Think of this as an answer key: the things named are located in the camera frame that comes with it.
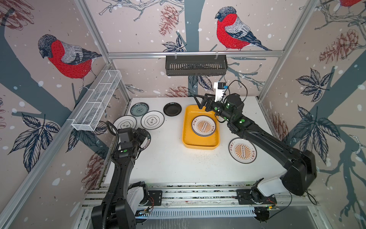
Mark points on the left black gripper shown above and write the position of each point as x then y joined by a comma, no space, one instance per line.
136,134

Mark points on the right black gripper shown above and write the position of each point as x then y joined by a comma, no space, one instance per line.
208,99

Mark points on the dark rim plate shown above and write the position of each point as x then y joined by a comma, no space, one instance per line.
147,140

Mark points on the orange sunburst plate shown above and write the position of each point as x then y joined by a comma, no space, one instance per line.
204,131
243,151
204,121

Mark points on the yellow plastic bin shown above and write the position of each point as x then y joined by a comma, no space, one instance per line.
193,141

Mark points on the white flower plate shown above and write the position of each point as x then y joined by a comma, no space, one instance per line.
126,121
152,120

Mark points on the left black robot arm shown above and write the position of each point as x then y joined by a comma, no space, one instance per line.
115,212

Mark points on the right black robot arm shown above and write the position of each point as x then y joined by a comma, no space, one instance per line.
299,164

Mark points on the small green patterned plate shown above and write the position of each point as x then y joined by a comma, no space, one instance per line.
139,109

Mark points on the small black plate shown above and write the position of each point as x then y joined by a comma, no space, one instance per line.
172,109

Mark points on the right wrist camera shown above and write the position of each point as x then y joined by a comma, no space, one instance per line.
220,88

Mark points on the white mesh wall shelf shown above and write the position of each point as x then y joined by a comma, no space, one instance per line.
93,109

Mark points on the black hanging wire basket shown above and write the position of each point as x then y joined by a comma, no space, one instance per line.
196,65

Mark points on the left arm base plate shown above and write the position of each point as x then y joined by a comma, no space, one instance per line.
155,198

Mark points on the aluminium mounting rail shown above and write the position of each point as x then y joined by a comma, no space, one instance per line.
215,195

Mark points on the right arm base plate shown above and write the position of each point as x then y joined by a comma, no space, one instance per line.
243,197

